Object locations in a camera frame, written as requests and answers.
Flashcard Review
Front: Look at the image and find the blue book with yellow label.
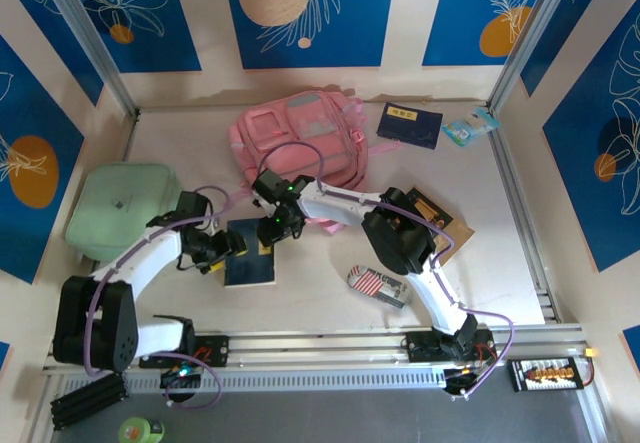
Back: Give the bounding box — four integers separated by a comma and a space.
375, 101, 445, 151
223, 217, 278, 289

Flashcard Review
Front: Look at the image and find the pink backpack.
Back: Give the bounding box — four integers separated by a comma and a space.
227, 90, 404, 237

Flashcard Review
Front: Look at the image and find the flag print pencil case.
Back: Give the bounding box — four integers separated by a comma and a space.
346, 265, 415, 310

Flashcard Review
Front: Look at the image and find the brown kraft book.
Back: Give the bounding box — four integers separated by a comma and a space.
428, 220, 476, 267

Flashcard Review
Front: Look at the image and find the light blue tissue pack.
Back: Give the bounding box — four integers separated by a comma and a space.
442, 107, 501, 148

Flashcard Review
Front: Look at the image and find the mint green zip pouch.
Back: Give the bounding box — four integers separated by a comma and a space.
64, 162, 184, 264

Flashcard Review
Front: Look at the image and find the small black circuit board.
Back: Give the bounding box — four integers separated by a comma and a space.
159, 365, 202, 390
443, 365, 497, 395

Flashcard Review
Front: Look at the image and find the green tape roll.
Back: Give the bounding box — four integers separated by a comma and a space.
118, 416, 166, 443

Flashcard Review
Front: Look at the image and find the black ribbed metal block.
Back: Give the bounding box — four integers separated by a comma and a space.
49, 368, 126, 432

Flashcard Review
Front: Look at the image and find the black board with orange connectors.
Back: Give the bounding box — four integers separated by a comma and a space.
508, 356, 584, 393

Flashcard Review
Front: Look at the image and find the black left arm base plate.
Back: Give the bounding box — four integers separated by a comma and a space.
138, 335, 231, 369

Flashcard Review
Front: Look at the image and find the long aluminium mounting rail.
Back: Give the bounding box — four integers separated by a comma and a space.
42, 325, 589, 377

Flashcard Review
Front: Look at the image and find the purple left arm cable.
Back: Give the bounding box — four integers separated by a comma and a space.
82, 185, 241, 410

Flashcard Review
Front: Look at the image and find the grey slotted cable duct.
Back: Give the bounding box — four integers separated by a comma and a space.
59, 367, 446, 395

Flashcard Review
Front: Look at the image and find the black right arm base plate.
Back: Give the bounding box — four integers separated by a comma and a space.
402, 330, 496, 364

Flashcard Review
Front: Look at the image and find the aluminium frame post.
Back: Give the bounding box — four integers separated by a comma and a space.
487, 0, 576, 114
37, 0, 141, 117

